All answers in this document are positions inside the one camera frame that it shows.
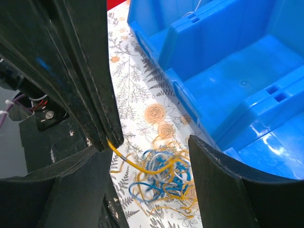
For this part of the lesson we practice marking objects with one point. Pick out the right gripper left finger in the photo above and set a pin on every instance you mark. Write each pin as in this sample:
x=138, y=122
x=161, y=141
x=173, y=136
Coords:
x=66, y=194

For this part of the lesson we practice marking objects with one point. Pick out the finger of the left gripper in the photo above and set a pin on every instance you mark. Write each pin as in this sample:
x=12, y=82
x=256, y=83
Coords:
x=89, y=21
x=30, y=43

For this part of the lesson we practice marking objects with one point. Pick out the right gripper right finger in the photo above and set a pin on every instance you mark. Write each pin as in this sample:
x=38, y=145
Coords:
x=233, y=195

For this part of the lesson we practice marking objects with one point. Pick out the blue plastic divided bin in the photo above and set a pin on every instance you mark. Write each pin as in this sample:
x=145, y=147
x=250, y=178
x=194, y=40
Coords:
x=237, y=66

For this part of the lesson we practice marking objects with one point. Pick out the red white toy block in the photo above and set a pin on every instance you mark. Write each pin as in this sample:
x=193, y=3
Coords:
x=113, y=3

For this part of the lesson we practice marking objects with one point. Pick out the floral patterned table mat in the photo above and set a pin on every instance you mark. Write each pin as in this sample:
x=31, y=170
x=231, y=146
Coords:
x=151, y=117

